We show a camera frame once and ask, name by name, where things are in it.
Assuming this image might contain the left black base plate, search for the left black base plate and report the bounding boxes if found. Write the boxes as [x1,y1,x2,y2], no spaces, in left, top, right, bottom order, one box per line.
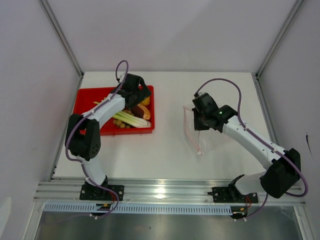
[79,182,125,201]

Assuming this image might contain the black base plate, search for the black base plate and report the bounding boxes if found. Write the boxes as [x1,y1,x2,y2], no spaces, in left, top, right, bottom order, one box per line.
[207,186,259,204]
[79,182,125,201]

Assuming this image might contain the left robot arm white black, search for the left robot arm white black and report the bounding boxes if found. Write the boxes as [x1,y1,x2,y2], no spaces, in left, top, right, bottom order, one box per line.
[65,73,152,201]

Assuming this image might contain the clear pink-dotted zip bag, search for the clear pink-dotted zip bag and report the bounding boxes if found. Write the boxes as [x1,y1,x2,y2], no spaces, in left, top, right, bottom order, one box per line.
[182,104,233,156]

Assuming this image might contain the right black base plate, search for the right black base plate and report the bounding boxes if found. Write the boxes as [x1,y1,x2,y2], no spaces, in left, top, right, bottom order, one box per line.
[207,186,259,204]

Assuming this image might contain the bunch of tan longans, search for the bunch of tan longans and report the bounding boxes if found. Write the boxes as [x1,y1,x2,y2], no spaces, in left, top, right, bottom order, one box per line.
[112,110,134,129]

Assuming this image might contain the aluminium mounting rail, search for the aluminium mounting rail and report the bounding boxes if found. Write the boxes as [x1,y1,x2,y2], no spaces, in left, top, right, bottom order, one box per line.
[33,177,307,206]

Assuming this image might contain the red plastic tray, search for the red plastic tray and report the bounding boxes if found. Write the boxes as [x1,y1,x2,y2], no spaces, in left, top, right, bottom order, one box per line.
[73,85,156,136]

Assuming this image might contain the aluminium frame post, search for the aluminium frame post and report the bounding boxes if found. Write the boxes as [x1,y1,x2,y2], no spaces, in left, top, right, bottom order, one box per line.
[255,0,307,80]
[38,0,84,78]

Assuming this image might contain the yellow potato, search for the yellow potato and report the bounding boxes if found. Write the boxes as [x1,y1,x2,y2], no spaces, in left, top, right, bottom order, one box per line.
[141,97,151,106]

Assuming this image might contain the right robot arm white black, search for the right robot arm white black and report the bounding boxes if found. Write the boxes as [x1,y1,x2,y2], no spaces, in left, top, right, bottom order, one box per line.
[192,92,301,202]

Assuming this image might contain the orange purple sweet potato slice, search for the orange purple sweet potato slice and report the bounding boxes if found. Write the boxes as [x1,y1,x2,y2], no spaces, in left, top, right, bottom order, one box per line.
[130,103,151,120]

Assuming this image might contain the green celery stalks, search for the green celery stalks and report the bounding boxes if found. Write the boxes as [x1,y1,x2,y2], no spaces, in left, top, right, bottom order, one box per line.
[89,98,152,128]

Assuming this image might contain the slotted white cable duct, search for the slotted white cable duct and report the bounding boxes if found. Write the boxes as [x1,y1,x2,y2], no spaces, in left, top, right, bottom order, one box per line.
[43,202,233,216]

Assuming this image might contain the purple cable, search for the purple cable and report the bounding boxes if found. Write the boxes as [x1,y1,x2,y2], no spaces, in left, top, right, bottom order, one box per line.
[64,59,130,221]
[194,78,309,222]

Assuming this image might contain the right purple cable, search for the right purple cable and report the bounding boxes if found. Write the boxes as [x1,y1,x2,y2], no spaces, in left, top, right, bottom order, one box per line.
[194,78,309,222]

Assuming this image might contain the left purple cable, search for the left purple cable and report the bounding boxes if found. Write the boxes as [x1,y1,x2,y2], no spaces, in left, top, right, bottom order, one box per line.
[64,59,130,221]

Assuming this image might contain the right aluminium frame post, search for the right aluminium frame post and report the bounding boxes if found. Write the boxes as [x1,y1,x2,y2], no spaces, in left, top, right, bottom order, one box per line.
[255,0,307,80]

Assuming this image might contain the left aluminium frame post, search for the left aluminium frame post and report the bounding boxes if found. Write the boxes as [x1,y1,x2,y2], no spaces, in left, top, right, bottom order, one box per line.
[38,0,84,78]

